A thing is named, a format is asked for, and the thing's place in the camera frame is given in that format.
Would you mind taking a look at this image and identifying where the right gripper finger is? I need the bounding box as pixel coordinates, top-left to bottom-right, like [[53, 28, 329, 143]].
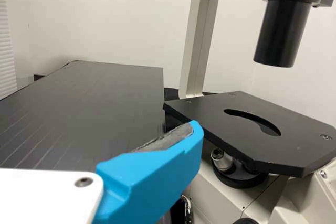
[[94, 119, 205, 224]]

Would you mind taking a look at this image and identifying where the cream microscope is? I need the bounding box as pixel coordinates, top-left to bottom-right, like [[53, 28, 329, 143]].
[[162, 0, 336, 224]]

